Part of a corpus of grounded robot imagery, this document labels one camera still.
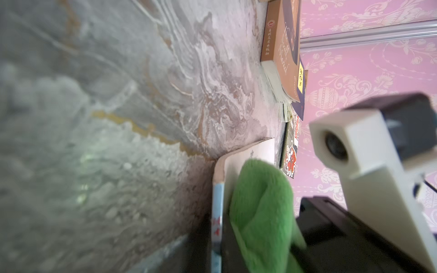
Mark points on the white book blue swirl cover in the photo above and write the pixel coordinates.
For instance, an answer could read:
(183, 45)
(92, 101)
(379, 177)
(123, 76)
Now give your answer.
(226, 173)

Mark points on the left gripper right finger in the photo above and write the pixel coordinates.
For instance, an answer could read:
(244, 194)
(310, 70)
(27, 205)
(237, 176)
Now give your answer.
(232, 259)

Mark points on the red illustrated Chinese book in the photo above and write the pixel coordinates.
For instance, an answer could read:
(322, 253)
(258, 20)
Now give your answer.
(288, 162)

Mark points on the black and tan book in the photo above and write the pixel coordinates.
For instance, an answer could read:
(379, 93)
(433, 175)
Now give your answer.
(280, 48)

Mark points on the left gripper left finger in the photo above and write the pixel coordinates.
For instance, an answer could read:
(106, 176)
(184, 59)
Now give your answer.
(199, 250)

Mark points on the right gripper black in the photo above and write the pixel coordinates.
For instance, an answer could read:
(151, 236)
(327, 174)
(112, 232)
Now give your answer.
(338, 242)

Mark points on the green cloth with black trim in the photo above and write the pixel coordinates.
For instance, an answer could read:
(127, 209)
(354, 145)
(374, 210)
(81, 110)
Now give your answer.
(262, 217)

